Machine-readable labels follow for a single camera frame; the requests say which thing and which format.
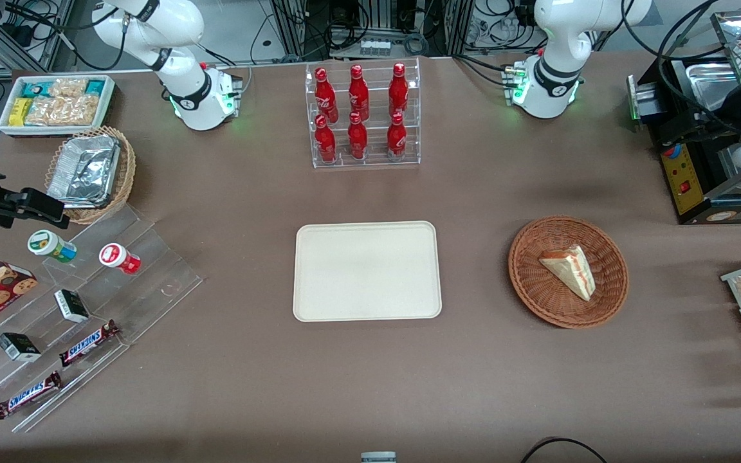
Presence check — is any triangle sandwich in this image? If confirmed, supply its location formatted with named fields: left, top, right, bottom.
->
left=539, top=244, right=596, bottom=302

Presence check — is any aluminium foil tray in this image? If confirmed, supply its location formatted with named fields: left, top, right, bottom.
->
left=46, top=134, right=122, bottom=209

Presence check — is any light wicker basket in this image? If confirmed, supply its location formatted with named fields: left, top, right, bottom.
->
left=44, top=125, right=136, bottom=225

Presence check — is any cream plastic tray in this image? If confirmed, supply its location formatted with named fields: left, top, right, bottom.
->
left=293, top=221, right=443, bottom=322

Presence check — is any brown wicker basket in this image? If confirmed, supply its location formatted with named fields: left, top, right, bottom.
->
left=508, top=215, right=630, bottom=329

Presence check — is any steel tray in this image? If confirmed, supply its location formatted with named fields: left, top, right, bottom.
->
left=710, top=9, right=741, bottom=65

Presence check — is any green lidded yogurt cup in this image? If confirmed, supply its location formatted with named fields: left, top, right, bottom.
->
left=28, top=230, right=78, bottom=263

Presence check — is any red lidded yogurt cup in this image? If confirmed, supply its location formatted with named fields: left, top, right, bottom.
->
left=99, top=243, right=142, bottom=275

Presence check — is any small black carton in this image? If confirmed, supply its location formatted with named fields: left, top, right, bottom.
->
left=54, top=289, right=90, bottom=323
left=0, top=332, right=42, bottom=362

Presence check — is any clear bag of nuts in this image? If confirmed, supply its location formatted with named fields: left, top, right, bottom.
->
left=26, top=95, right=101, bottom=127
left=49, top=78, right=88, bottom=98

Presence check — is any clear acrylic stepped display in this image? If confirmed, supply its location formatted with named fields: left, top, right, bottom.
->
left=0, top=204, right=204, bottom=433

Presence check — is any white plastic snack bin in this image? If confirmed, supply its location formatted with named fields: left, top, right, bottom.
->
left=0, top=75, right=116, bottom=137

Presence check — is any Snickers chocolate bar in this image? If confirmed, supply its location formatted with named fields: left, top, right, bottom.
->
left=0, top=371, right=62, bottom=420
left=59, top=320, right=120, bottom=368

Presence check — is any red cola bottle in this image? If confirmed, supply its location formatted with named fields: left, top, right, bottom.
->
left=315, top=67, right=339, bottom=124
left=315, top=114, right=337, bottom=163
left=389, top=62, right=409, bottom=118
left=348, top=64, right=370, bottom=122
left=387, top=111, right=407, bottom=158
left=347, top=112, right=369, bottom=160

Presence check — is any clear acrylic bottle rack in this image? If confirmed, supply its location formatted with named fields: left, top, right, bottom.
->
left=305, top=57, right=421, bottom=169

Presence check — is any black machine with yellow panel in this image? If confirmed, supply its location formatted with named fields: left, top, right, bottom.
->
left=628, top=55, right=741, bottom=226

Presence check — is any black cable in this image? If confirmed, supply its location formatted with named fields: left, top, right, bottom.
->
left=520, top=437, right=609, bottom=463

